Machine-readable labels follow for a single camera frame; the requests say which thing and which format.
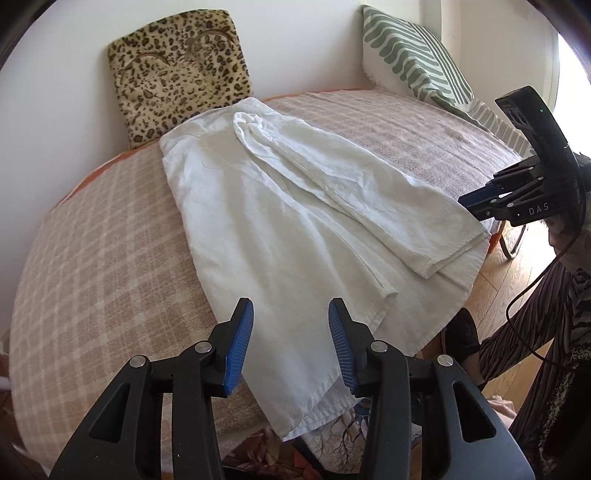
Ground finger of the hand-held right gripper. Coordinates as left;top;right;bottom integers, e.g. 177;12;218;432
482;161;546;195
458;182;550;223

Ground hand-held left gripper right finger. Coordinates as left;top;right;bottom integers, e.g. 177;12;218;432
328;298;536;480

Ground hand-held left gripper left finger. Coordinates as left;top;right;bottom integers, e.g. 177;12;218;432
48;298;254;480

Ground white pants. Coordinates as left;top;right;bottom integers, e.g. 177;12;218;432
158;97;490;441

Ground metal chair leg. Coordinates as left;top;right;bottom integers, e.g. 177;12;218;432
499;220;529;260

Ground black slipper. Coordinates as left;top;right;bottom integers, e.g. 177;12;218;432
443;308;485;393

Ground person's patterned clothing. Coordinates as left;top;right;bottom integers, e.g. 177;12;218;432
478;258;591;462

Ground green striped pillow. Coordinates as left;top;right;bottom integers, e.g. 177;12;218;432
361;4;534;158

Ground beige plaid blanket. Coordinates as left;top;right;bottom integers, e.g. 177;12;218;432
7;88;529;469

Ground leopard print pillow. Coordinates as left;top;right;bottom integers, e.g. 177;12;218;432
107;9;253;149

